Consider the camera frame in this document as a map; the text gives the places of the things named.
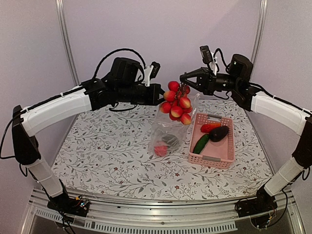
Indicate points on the red bumpy fruit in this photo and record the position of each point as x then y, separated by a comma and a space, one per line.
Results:
161, 150

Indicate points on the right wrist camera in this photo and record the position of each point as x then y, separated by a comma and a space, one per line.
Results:
209, 59

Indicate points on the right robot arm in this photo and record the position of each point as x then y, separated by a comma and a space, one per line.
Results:
253, 98

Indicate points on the green cucumber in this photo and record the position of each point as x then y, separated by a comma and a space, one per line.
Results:
201, 143

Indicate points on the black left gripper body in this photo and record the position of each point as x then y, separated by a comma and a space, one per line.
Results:
130, 95

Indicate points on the dark purple eggplant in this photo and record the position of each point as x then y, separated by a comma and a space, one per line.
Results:
217, 134

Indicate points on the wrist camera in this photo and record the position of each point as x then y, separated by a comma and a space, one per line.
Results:
150, 72
209, 59

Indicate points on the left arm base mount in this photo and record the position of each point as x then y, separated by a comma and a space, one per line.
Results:
66, 205

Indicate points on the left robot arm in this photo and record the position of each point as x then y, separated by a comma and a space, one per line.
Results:
91, 95

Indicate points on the right aluminium frame post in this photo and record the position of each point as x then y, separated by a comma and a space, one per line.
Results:
259, 29

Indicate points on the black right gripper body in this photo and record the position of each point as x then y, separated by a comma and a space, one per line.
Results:
209, 84

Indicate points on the orange red mango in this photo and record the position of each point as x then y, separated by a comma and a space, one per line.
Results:
207, 128

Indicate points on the aluminium frame post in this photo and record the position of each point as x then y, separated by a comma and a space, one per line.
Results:
259, 29
66, 41

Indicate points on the clear zip top bag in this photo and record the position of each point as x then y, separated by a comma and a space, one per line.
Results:
161, 126

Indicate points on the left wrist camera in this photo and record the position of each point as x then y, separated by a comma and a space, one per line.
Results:
150, 72

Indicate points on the left aluminium frame post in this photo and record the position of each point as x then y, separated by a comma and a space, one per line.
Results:
66, 41

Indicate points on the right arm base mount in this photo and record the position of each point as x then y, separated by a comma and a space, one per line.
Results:
253, 206

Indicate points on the aluminium front rail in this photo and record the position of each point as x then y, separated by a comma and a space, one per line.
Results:
119, 215

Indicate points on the floral tablecloth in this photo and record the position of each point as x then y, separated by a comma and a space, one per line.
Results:
107, 153

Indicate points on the pink perforated plastic basket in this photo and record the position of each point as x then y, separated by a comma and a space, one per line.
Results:
215, 154

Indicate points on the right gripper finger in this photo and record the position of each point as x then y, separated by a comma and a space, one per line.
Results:
195, 85
200, 72

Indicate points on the red lychee bunch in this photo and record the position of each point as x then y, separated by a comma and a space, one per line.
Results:
177, 104

